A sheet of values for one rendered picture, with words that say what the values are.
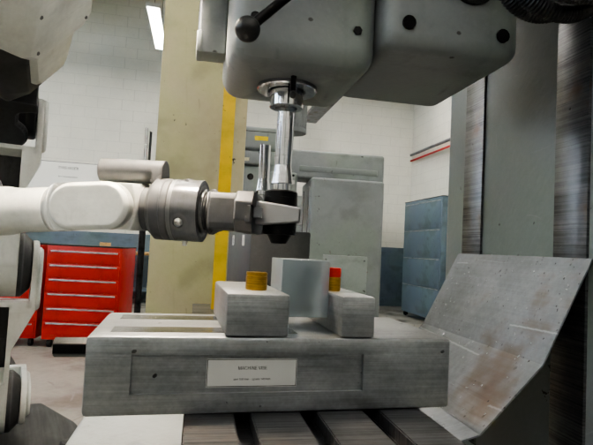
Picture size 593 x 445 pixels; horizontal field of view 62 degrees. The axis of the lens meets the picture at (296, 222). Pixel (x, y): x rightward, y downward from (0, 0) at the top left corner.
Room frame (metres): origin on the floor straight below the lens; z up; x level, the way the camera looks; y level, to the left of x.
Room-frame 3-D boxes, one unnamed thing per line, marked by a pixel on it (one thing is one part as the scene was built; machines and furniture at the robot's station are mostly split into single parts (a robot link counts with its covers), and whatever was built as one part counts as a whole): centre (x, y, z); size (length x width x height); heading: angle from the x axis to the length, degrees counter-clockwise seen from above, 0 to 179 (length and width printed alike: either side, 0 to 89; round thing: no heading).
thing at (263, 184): (1.10, 0.08, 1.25); 0.03 x 0.03 x 0.11
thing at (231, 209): (0.71, 0.11, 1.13); 0.13 x 0.12 x 0.10; 176
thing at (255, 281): (0.51, 0.04, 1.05); 0.02 x 0.02 x 0.02
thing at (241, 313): (0.54, 0.05, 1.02); 0.15 x 0.06 x 0.04; 13
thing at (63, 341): (0.50, 0.21, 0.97); 0.04 x 0.02 x 0.02; 103
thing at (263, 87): (0.70, 0.02, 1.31); 0.09 x 0.09 x 0.01
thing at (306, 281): (0.55, -0.01, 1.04); 0.06 x 0.05 x 0.06; 13
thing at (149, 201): (0.72, 0.23, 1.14); 0.11 x 0.11 x 0.11; 86
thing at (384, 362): (0.55, 0.02, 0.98); 0.35 x 0.15 x 0.11; 103
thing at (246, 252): (1.06, 0.06, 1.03); 0.22 x 0.12 x 0.20; 18
